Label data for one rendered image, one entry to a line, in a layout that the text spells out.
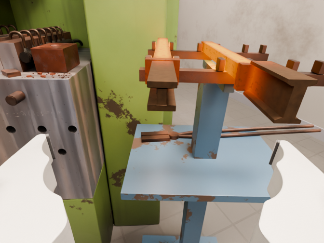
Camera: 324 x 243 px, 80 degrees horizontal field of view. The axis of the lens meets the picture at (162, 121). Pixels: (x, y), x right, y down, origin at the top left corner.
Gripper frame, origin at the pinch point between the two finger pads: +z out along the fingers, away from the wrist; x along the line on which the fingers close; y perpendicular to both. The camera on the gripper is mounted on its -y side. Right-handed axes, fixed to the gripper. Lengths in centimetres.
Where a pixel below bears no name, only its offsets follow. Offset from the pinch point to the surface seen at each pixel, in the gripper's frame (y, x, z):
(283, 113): 1.5, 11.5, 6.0
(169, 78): -1.2, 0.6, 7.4
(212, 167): 26.5, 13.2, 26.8
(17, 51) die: 3, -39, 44
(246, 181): 26.5, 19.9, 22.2
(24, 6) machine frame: -9, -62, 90
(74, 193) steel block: 50, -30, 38
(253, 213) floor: 100, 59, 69
